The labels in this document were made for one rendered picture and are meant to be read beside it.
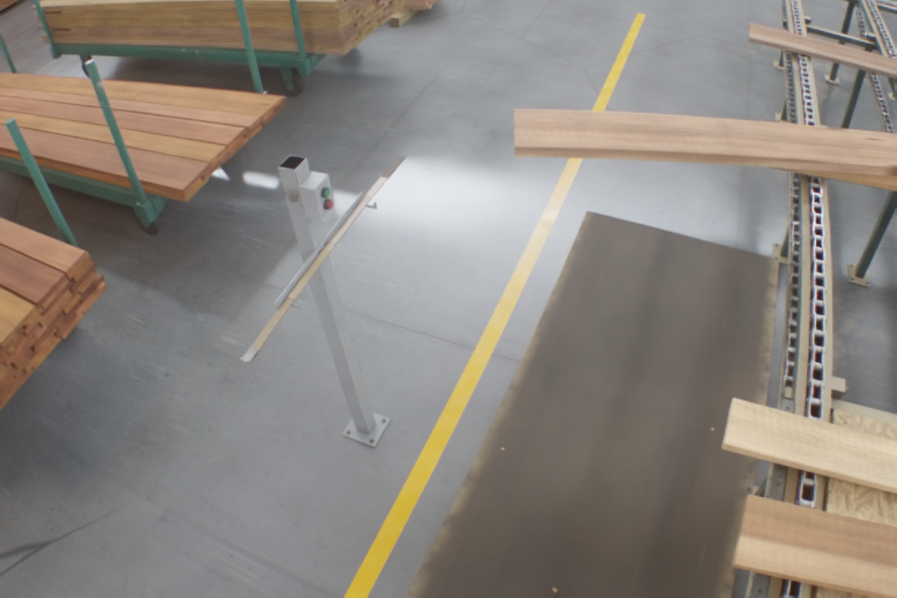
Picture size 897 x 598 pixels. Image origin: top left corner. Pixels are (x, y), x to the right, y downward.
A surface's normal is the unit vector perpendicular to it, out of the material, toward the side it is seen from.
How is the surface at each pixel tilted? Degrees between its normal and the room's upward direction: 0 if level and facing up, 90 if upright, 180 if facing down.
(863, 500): 0
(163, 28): 90
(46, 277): 0
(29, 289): 0
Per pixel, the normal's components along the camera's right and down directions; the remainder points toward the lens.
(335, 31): -0.39, 0.67
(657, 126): -0.06, -0.70
